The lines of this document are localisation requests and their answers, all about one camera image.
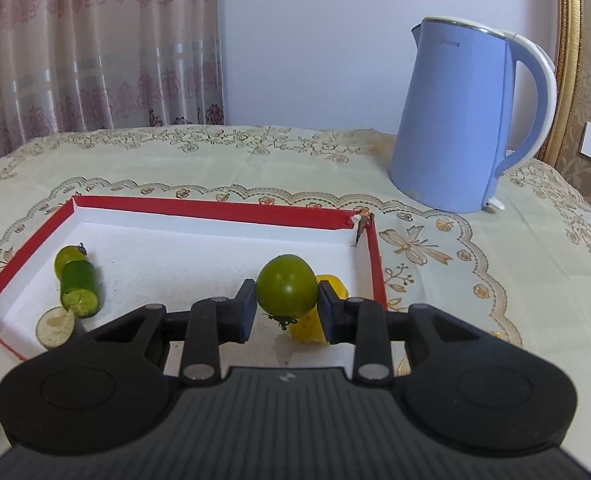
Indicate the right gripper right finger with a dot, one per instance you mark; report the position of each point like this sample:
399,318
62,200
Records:
360,322

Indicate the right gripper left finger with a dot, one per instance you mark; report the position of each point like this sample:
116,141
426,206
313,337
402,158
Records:
212,322

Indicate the yellow pepper piece cut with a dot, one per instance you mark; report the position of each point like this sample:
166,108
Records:
310,328

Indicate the large green tomato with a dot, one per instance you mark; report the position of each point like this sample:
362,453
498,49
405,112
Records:
286,289

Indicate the green cucumber piece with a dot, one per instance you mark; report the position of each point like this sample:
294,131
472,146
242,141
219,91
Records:
79,289

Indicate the small green tomato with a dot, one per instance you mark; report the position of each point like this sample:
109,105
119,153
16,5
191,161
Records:
68,254

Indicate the red shallow tray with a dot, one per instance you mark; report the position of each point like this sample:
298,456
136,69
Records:
174,252

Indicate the cream embroidered tablecloth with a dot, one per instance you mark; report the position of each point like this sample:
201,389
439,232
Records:
522,273

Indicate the blue electric kettle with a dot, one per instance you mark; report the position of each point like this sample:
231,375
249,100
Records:
452,144

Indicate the pink patterned curtain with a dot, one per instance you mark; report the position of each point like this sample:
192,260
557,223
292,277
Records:
83,65

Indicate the gold mirror frame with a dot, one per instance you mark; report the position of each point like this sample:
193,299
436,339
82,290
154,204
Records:
568,65

